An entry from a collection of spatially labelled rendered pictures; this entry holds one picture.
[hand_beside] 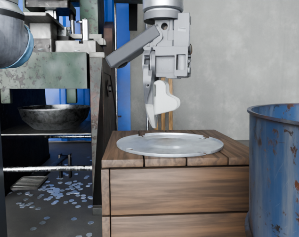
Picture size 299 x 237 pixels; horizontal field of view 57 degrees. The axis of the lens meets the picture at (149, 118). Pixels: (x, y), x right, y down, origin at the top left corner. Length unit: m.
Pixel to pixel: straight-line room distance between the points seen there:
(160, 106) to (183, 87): 2.06
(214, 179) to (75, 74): 0.72
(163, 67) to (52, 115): 0.83
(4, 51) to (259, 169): 0.58
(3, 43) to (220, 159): 0.55
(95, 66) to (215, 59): 1.72
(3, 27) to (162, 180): 0.49
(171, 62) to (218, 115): 2.18
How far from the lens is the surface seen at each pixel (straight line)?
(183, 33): 0.51
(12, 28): 0.72
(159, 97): 0.51
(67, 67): 1.16
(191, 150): 0.69
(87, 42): 1.25
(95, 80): 1.08
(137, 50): 0.52
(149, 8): 0.52
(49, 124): 1.29
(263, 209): 0.34
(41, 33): 1.26
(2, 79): 1.24
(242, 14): 2.79
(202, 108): 2.61
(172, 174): 0.63
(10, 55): 0.73
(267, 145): 0.31
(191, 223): 0.68
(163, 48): 0.49
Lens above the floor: 0.51
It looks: 7 degrees down
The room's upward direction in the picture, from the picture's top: straight up
